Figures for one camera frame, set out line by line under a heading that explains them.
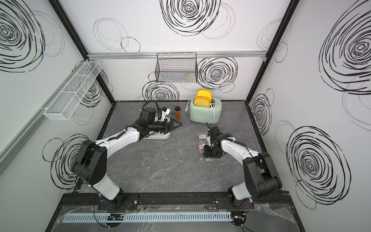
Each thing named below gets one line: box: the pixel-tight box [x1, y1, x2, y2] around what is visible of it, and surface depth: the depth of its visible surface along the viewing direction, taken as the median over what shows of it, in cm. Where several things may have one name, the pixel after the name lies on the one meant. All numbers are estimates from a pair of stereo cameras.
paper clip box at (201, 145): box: [198, 141, 208, 153], surface depth 94 cm
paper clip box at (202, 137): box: [198, 132, 207, 143], surface depth 98 cm
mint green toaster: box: [188, 97, 223, 124], surface depth 98 cm
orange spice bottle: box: [174, 105, 182, 120], surface depth 107 cm
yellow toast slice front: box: [193, 96, 211, 107], surface depth 95 cm
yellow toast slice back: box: [196, 88, 213, 103], surface depth 98 cm
